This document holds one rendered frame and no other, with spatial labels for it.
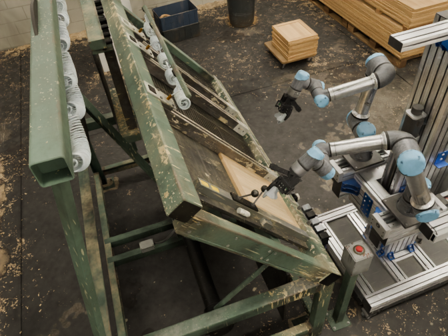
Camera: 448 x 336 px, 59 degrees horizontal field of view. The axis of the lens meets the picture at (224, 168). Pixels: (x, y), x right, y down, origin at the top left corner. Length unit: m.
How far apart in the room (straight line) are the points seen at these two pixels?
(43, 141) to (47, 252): 2.72
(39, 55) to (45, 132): 0.50
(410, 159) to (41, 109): 1.52
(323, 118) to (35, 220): 3.23
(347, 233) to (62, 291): 2.37
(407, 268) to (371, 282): 0.31
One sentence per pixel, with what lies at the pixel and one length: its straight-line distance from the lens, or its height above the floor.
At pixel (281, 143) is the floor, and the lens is 4.37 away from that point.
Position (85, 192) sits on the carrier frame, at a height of 0.78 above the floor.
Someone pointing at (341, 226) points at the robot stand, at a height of 0.21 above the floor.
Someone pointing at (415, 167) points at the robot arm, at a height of 1.58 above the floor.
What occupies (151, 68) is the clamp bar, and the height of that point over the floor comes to 1.64.
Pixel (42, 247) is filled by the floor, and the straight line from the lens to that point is 4.00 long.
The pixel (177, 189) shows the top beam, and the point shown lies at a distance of 1.45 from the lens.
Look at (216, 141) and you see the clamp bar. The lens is 2.28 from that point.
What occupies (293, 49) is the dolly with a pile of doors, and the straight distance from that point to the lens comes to 5.42.
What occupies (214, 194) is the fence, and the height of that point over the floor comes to 1.55.
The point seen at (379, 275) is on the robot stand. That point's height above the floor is 0.21.
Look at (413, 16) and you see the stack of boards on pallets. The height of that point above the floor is 0.70.
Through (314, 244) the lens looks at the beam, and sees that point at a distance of 2.45.
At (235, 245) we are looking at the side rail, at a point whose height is 1.47.
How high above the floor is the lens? 2.93
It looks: 46 degrees down
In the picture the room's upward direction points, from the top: 6 degrees counter-clockwise
